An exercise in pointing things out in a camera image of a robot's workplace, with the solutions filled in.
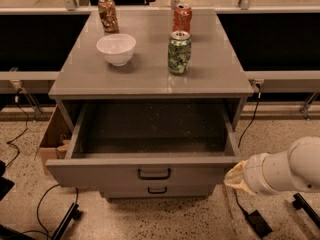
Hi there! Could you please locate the grey lower drawer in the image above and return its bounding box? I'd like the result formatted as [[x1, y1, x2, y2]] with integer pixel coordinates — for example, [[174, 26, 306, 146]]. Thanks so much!
[[100, 184, 214, 200]]

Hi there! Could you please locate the cardboard box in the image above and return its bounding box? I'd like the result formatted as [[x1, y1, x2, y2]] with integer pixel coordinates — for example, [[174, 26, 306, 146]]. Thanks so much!
[[37, 106, 71, 176]]

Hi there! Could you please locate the black drawer handle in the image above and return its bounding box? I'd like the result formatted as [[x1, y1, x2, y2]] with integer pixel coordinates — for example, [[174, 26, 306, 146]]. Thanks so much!
[[147, 186, 167, 195], [137, 168, 171, 181]]

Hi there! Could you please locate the green soda can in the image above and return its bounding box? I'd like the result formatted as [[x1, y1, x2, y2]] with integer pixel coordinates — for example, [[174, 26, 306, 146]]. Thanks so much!
[[168, 31, 191, 75]]

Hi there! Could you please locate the black floor cable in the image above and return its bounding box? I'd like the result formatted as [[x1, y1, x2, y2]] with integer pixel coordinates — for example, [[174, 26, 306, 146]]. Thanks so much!
[[21, 183, 80, 240]]

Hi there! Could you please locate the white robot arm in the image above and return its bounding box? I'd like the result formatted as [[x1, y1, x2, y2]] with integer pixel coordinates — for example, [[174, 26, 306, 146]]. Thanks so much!
[[224, 137, 320, 195]]

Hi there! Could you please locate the grey drawer cabinet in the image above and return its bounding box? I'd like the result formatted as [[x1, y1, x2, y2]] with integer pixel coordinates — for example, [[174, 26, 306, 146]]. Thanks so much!
[[48, 7, 255, 132]]

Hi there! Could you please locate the black cable left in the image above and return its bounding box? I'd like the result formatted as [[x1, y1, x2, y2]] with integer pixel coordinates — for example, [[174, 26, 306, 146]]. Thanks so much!
[[5, 87, 31, 169]]

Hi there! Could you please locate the black lower drawer handle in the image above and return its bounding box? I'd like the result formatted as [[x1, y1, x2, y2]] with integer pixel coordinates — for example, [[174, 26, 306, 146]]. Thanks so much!
[[147, 186, 167, 195]]

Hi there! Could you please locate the brown soda can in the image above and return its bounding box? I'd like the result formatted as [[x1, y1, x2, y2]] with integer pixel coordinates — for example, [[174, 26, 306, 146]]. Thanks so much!
[[98, 0, 119, 33]]

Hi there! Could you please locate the grey top drawer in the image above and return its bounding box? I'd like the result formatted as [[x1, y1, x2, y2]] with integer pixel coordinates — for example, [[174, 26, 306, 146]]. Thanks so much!
[[46, 102, 239, 187]]

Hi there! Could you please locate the black top drawer handle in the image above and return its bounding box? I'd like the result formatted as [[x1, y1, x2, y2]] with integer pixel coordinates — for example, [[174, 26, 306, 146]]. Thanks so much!
[[137, 168, 171, 181]]

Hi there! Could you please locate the white ceramic bowl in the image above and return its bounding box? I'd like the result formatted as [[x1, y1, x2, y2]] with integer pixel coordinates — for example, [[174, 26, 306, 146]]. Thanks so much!
[[96, 34, 136, 66]]

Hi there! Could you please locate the red soda can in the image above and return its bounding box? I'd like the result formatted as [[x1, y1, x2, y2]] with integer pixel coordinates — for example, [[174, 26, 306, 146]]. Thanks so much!
[[173, 3, 192, 32]]

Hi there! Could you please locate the black cable right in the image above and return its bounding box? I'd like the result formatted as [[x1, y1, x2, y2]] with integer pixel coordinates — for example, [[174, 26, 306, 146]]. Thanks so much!
[[237, 82, 262, 149]]

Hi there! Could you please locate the black chair base left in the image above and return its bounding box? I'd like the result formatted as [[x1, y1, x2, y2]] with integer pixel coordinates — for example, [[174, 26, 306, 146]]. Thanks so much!
[[51, 203, 82, 240]]

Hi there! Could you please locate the grey drawer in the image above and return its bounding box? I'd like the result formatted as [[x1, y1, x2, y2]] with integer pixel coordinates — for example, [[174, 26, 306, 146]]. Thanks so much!
[[100, 184, 214, 200], [46, 102, 239, 187]]

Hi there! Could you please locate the black power adapter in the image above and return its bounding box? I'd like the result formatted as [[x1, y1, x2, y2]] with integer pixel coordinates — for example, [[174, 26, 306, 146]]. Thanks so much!
[[234, 192, 272, 239]]

